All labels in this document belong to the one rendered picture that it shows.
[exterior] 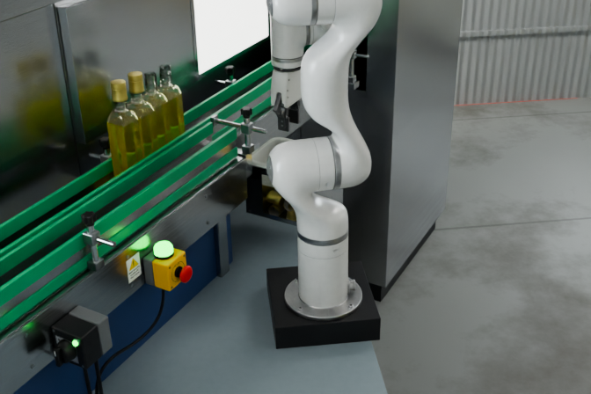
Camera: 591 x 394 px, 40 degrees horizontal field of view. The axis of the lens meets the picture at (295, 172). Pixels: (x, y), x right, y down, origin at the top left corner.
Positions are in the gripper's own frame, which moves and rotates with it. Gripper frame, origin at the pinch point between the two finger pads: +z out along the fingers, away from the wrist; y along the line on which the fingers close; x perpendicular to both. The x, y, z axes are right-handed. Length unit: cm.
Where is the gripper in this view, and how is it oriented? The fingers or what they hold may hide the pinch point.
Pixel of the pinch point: (288, 120)
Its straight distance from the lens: 214.8
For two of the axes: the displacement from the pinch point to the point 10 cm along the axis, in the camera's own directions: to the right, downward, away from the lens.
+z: 0.1, 8.8, 4.7
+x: 8.8, 2.1, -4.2
